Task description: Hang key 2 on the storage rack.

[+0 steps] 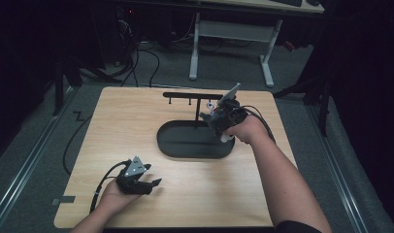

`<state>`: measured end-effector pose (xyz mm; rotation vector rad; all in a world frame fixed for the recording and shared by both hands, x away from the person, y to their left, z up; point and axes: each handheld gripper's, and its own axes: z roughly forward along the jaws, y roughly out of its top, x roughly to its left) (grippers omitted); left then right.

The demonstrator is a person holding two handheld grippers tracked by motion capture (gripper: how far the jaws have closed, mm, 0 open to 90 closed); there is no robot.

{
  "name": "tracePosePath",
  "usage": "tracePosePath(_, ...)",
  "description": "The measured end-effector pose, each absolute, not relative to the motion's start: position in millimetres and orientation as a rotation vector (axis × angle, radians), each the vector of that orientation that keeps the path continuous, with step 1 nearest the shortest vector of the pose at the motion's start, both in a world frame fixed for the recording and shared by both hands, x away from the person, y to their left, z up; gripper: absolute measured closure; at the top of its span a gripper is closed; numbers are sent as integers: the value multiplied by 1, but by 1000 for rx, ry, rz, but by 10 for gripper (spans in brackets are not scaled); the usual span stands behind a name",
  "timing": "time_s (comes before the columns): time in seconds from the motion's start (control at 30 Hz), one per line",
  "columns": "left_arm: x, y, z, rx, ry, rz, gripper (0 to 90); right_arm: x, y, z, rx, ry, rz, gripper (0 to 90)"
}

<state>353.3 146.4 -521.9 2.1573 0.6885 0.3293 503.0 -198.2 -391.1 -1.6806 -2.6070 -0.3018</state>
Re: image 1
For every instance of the dark computer tower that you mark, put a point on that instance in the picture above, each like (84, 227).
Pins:
(125, 29)

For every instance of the black sleeve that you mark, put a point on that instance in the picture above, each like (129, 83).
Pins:
(297, 227)

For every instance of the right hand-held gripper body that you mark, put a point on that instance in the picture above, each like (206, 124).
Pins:
(227, 115)

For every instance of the black key holder stand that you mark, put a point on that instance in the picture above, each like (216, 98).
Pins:
(185, 142)

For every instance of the white-legged background desk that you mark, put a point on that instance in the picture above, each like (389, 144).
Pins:
(234, 31)

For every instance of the person's left hand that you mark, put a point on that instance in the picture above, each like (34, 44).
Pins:
(119, 199)

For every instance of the small red object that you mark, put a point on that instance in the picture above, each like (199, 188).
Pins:
(289, 45)

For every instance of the person's right hand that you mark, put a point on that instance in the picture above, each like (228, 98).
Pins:
(248, 129)

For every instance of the black keyboard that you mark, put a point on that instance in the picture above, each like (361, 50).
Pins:
(287, 2)

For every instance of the grey tape piece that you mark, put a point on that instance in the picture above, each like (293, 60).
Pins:
(64, 199)

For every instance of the metal floor rail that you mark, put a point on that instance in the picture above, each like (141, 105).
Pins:
(339, 168)
(26, 161)

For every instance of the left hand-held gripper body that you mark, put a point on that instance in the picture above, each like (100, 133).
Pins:
(133, 183)

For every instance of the black floor stand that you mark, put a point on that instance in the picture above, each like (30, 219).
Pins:
(322, 106)
(58, 87)

